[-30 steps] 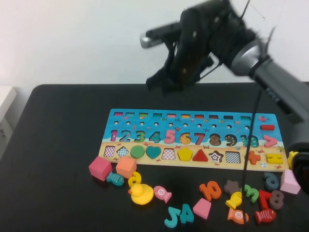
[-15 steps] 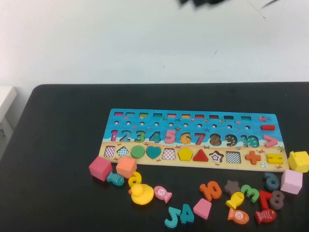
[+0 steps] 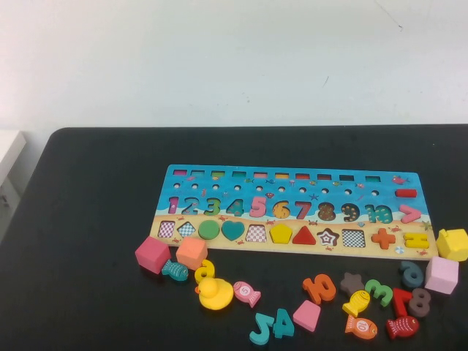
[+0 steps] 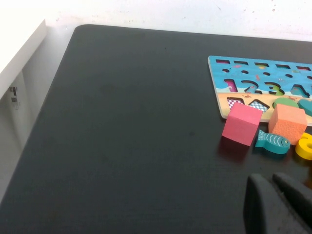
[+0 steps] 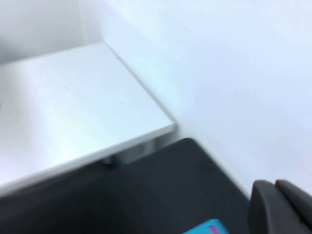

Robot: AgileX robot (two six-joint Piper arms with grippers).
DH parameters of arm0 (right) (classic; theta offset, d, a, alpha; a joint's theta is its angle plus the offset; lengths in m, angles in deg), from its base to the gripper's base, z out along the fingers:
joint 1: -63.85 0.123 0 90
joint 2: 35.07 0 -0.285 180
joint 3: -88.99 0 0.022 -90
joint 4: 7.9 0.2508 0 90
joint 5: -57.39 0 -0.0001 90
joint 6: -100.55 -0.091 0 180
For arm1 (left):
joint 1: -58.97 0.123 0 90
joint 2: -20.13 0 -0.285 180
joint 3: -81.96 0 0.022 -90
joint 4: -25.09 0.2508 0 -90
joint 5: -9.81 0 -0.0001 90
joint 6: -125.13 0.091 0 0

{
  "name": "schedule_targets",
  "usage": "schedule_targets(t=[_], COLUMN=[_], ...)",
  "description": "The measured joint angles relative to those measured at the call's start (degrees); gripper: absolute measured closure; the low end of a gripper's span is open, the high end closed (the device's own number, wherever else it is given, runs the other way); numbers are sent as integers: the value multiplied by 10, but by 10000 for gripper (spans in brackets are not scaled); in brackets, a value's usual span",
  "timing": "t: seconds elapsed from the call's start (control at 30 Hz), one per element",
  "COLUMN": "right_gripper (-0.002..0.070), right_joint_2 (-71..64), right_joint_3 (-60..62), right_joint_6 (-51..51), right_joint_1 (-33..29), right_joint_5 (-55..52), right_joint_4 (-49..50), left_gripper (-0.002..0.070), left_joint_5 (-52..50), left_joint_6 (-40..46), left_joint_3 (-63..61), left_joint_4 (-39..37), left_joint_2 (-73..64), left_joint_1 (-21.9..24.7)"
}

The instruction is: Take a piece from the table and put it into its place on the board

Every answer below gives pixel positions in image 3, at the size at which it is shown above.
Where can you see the yellow pentagon piece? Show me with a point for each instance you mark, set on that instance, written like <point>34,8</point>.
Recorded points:
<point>281,234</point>

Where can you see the colourful wooden puzzle board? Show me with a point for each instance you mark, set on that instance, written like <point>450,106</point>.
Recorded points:
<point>248,188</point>

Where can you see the pink number five piece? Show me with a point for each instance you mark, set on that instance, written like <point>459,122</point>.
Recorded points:
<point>264,210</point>

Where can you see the teal heart piece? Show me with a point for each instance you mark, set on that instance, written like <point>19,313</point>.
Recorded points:
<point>233,230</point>

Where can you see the green circle piece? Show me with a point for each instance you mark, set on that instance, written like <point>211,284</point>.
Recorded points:
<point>209,230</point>

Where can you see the red triangle piece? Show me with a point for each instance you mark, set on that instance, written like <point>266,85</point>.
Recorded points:
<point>304,237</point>

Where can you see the yellow number six piece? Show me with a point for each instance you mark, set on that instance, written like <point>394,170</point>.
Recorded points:
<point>201,274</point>

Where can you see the orange number ten piece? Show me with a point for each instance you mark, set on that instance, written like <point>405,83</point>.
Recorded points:
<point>311,287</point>

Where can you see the pink trapezoid piece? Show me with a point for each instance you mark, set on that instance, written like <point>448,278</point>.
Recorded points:
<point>307,316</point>

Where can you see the brown star piece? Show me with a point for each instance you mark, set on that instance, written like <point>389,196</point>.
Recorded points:
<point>351,283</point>

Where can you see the orange plus sign piece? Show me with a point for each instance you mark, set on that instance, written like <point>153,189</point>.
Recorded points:
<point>383,238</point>

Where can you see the teal number four piece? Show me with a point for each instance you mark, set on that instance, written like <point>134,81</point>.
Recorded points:
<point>282,331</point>

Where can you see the red minus sign piece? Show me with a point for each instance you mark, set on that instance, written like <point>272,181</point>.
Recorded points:
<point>406,193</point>

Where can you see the pink greater-than sign piece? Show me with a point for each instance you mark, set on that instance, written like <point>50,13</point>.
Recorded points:
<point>413,214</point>

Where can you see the green number three piece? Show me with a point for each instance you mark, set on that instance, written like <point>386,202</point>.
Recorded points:
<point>384,295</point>

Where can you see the yellow equals sign piece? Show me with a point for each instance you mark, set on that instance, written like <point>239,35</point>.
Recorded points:
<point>416,241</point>

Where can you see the grey-blue number nine piece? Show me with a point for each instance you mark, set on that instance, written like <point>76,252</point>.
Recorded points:
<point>404,275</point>

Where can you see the red number seven piece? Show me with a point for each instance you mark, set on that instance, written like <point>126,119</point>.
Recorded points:
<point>399,306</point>

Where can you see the brown number eight piece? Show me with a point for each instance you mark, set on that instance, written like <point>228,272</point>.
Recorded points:
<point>418,302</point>

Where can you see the orange wooden cube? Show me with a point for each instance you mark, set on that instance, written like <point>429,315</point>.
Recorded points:
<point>191,253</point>

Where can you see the teal striped wooden fish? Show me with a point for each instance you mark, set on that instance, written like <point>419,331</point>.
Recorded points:
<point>176,271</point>

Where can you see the magenta wooden cube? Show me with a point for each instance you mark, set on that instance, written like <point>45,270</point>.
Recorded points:
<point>152,254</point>

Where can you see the pink fish marked five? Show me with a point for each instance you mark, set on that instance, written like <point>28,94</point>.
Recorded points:
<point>246,292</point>

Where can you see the yellow rubber duck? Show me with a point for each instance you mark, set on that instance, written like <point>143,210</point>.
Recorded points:
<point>215,295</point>

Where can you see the yellow striped wooden fish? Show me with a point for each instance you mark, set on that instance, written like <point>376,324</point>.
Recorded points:
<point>357,302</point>

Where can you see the orange fish marked ten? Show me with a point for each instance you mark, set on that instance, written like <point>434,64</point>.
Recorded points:
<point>361,326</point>

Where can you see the red wooden fish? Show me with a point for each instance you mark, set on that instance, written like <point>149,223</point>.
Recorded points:
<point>403,327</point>

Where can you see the yellow notched wooden cube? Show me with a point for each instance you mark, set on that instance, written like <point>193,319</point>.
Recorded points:
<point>453,245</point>

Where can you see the light pink wooden cube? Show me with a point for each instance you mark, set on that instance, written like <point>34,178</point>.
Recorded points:
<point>441,276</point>

